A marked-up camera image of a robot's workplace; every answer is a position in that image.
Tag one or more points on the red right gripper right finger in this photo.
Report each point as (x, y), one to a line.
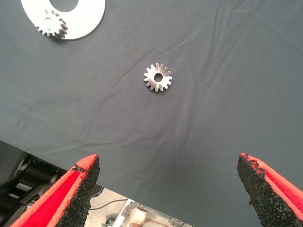
(272, 196)

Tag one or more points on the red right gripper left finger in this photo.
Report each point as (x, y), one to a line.
(59, 201)

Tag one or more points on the large steel gear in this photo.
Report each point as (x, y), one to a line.
(164, 81)

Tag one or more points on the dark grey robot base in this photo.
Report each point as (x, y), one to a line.
(28, 175)

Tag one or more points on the small steel spur gear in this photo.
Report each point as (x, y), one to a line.
(50, 27)

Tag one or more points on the grey caster wheel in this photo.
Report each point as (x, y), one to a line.
(109, 223)

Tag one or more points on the dark grey table cloth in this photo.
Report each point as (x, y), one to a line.
(213, 47)

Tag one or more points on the round metal plate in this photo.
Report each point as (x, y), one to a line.
(90, 14)

